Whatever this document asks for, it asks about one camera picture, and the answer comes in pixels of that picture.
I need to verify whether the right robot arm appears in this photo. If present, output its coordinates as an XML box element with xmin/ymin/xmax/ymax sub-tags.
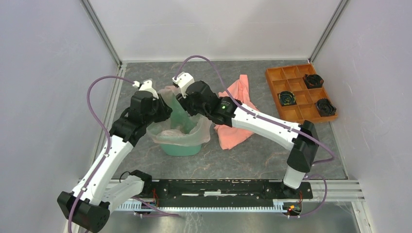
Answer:
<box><xmin>173</xmin><ymin>80</ymin><xmax>319</xmax><ymax>198</ymax></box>

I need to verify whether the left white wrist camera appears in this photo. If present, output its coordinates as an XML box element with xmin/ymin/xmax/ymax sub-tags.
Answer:
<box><xmin>132</xmin><ymin>79</ymin><xmax>159</xmax><ymax>99</ymax></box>

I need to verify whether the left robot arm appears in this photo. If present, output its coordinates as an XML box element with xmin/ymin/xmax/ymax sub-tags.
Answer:
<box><xmin>57</xmin><ymin>91</ymin><xmax>172</xmax><ymax>233</ymax></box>

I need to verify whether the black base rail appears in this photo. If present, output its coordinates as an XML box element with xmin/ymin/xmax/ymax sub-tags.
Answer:
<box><xmin>131</xmin><ymin>179</ymin><xmax>313</xmax><ymax>213</ymax></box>

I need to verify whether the translucent pink plastic trash bag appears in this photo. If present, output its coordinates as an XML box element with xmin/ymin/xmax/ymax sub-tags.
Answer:
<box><xmin>146</xmin><ymin>86</ymin><xmax>212</xmax><ymax>147</ymax></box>

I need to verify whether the orange compartment tray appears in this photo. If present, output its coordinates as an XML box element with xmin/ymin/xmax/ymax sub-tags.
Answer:
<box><xmin>265</xmin><ymin>64</ymin><xmax>338</xmax><ymax>123</ymax></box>

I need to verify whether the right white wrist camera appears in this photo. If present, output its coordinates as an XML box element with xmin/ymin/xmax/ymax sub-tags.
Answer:
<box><xmin>172</xmin><ymin>72</ymin><xmax>194</xmax><ymax>98</ymax></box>

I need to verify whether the green plastic trash bin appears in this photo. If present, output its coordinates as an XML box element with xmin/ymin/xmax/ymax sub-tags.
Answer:
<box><xmin>159</xmin><ymin>92</ymin><xmax>202</xmax><ymax>156</ymax></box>

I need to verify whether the corner aluminium post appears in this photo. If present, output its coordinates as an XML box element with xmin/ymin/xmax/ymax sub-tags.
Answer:
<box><xmin>80</xmin><ymin>0</ymin><xmax>122</xmax><ymax>67</ymax></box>
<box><xmin>308</xmin><ymin>0</ymin><xmax>350</xmax><ymax>63</ymax></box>

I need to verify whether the black bag roll top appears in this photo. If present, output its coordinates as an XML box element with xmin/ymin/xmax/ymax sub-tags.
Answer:
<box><xmin>303</xmin><ymin>74</ymin><xmax>324</xmax><ymax>89</ymax></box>

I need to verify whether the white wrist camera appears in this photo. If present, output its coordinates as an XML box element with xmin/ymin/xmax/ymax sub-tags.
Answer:
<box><xmin>172</xmin><ymin>72</ymin><xmax>194</xmax><ymax>98</ymax></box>
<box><xmin>132</xmin><ymin>79</ymin><xmax>159</xmax><ymax>99</ymax></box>

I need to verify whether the left corner aluminium post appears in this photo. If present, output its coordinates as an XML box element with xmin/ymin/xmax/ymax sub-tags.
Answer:
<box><xmin>80</xmin><ymin>0</ymin><xmax>122</xmax><ymax>67</ymax></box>

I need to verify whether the salmon pink cloth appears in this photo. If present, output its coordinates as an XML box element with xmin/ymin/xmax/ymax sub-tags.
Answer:
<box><xmin>214</xmin><ymin>74</ymin><xmax>258</xmax><ymax>150</ymax></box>

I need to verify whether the black bag roll right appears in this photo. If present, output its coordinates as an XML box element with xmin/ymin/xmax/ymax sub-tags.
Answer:
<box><xmin>315</xmin><ymin>98</ymin><xmax>337</xmax><ymax>117</ymax></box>

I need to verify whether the black green bag roll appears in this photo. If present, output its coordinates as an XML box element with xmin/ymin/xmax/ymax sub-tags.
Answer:
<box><xmin>278</xmin><ymin>91</ymin><xmax>296</xmax><ymax>106</ymax></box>

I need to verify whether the right corner aluminium post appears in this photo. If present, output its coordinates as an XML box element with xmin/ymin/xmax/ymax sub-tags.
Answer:
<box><xmin>308</xmin><ymin>0</ymin><xmax>350</xmax><ymax>63</ymax></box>

